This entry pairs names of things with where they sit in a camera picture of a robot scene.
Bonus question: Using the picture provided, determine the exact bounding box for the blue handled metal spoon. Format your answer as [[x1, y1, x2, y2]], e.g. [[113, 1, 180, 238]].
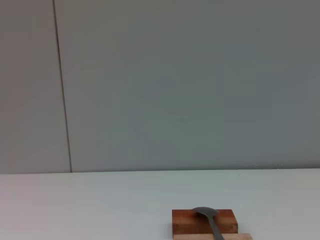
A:
[[191, 206, 225, 240]]

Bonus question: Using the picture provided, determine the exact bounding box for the dark reddish wooden block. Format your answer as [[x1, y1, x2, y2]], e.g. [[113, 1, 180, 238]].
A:
[[171, 208, 239, 236]]

